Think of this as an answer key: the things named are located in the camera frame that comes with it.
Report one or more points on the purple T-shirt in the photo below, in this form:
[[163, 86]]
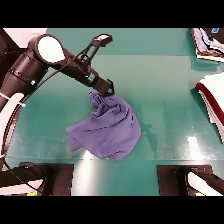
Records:
[[110, 130]]

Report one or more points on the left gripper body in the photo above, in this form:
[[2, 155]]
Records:
[[96, 83]]

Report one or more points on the white garment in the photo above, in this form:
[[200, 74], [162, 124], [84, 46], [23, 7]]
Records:
[[215, 83]]

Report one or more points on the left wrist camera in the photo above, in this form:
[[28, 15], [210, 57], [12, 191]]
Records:
[[101, 39]]

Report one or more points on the red garment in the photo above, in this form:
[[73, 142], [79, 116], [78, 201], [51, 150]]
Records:
[[210, 100]]

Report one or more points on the heap of clothes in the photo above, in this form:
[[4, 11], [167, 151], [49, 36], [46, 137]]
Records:
[[206, 43]]

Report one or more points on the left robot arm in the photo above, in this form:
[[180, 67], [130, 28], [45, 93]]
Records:
[[26, 68]]

